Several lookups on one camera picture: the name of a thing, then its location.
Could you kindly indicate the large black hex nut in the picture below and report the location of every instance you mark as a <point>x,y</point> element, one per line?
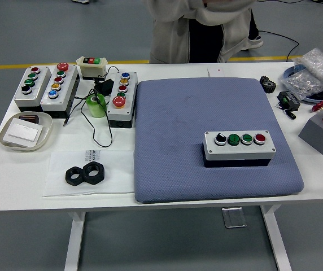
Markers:
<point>99,176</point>

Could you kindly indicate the black module with green connector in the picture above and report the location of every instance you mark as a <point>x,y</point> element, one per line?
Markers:
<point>290,100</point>

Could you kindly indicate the green tape roll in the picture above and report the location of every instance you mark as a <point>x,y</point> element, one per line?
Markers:
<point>96,110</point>

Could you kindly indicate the clear printed plastic bag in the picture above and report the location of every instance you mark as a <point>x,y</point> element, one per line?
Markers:
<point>116,175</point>

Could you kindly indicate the white table leg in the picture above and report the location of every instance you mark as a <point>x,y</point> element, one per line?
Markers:
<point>74,245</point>
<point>277,242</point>

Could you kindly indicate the white shallow tray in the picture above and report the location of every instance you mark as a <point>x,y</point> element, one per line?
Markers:
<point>47,124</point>

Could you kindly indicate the small red part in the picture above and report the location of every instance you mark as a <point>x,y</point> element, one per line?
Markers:
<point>319,105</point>

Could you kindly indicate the black gear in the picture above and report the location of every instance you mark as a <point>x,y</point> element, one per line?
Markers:
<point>267,84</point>

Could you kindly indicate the white flat panel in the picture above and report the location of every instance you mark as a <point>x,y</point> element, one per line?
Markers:
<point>23,131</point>

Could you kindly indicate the clear bag of washers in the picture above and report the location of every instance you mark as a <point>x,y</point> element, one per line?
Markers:
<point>311,76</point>

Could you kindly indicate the small black hex nut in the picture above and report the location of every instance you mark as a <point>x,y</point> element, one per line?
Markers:
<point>69,178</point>

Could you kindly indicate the cream switch box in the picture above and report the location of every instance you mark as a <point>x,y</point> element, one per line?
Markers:
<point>91,67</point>

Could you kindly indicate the five-button box, blue button end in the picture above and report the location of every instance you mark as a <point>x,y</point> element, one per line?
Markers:
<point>131,90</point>

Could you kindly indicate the blue round plate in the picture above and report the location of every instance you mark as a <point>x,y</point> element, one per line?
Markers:
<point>288,72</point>

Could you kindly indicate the blue-grey quilted mat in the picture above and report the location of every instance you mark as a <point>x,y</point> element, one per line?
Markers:
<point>178,141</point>

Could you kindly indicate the small black connector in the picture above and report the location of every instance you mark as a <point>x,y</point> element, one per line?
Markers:
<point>290,114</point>

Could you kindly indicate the five-button box, mushroom beside green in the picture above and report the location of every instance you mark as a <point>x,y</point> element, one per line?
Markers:
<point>65,90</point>

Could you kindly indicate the brown small block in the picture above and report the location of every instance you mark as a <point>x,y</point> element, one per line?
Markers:
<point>28,117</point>

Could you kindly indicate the black power adapter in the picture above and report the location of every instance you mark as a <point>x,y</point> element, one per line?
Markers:
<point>105,86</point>

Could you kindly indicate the background person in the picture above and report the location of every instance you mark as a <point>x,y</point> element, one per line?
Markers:
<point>256,42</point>

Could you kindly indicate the silver floor plate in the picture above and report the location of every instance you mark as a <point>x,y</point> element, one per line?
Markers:
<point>233,217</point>

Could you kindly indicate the four-button control box with knob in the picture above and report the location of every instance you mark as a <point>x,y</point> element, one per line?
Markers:
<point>235,152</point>

